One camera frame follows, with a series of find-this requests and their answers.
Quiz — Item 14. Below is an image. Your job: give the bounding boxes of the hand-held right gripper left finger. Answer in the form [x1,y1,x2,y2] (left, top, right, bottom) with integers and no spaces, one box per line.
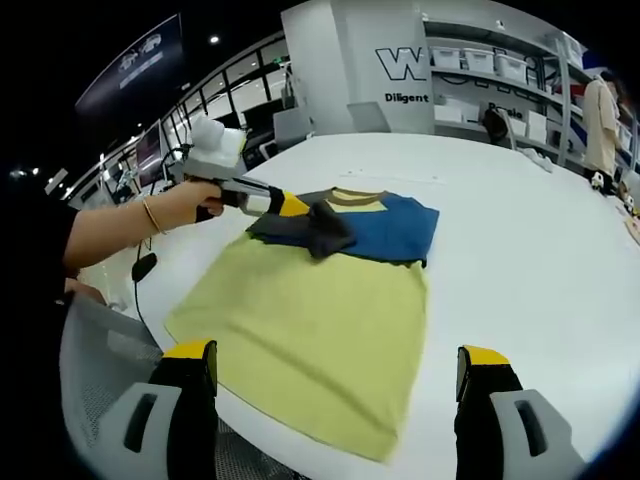
[94,338,220,480]

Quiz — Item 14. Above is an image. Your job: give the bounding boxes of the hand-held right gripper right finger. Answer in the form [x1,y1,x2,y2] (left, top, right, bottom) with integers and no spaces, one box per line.
[452,343,586,480]

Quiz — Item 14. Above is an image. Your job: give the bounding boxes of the yellow blue grey garment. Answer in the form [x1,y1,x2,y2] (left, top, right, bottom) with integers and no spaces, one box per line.
[164,185,441,464]

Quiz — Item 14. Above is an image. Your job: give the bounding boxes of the person's left hand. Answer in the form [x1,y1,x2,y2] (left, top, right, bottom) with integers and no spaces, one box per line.
[162,178,226,229]

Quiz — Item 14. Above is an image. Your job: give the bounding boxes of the black computer monitor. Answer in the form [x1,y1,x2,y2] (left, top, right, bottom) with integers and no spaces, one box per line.
[247,102,284,126]

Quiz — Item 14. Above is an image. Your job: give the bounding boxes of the large standing display screen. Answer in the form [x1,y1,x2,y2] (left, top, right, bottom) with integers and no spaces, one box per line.
[135,119,164,189]

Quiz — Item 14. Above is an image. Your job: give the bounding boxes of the grey mesh office chair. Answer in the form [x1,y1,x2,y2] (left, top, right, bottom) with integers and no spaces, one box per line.
[58,292,166,451]

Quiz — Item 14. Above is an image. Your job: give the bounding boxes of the dark hanging display screen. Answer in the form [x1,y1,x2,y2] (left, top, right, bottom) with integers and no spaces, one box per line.
[74,13,184,109]

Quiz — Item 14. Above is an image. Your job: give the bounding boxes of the black oval device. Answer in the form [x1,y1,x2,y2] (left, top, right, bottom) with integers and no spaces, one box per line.
[131,251,159,282]

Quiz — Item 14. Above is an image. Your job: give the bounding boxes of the black backpack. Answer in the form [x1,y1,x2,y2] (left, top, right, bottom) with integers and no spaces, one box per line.
[482,105,511,146]

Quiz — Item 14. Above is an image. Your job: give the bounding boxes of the white crumpled cloth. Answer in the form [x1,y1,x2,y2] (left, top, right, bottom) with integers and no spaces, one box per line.
[522,148,557,175]

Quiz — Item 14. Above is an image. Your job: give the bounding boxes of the rows of white storage bins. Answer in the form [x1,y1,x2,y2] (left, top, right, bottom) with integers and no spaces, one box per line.
[429,44,551,144]

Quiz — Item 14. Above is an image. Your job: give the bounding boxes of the metal storage shelf rack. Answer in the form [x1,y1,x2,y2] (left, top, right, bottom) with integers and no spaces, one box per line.
[422,14,596,166]

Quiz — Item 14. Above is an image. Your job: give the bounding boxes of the gold bracelet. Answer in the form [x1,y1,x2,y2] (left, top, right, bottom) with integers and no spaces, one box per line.
[141,196,168,236]

